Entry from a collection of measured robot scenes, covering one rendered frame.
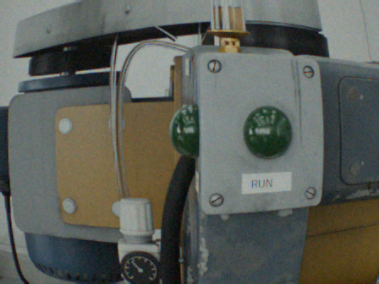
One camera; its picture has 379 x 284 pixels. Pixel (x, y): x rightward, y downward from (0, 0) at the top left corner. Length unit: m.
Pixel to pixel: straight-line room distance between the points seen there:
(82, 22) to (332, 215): 0.32
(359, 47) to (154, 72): 1.43
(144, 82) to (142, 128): 4.79
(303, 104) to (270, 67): 0.03
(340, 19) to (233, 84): 5.40
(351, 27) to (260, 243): 5.38
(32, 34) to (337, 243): 0.43
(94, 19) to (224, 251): 0.36
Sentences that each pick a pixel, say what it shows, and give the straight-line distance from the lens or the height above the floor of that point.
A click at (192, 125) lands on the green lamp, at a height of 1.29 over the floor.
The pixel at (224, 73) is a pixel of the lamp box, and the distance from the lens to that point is 0.56.
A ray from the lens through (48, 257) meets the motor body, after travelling 1.05.
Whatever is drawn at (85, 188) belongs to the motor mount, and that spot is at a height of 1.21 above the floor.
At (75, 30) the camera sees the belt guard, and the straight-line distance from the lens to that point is 0.93.
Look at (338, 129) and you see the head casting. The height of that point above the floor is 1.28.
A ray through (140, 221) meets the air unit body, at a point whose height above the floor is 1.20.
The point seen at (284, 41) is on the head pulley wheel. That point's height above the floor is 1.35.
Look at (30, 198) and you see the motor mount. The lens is 1.01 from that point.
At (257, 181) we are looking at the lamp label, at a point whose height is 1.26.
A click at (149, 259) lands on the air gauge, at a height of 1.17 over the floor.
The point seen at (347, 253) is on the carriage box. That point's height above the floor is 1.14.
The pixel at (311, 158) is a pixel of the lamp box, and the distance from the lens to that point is 0.56.
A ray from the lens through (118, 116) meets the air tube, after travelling 0.78.
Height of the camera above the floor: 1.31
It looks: 3 degrees down
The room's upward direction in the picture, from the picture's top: 1 degrees counter-clockwise
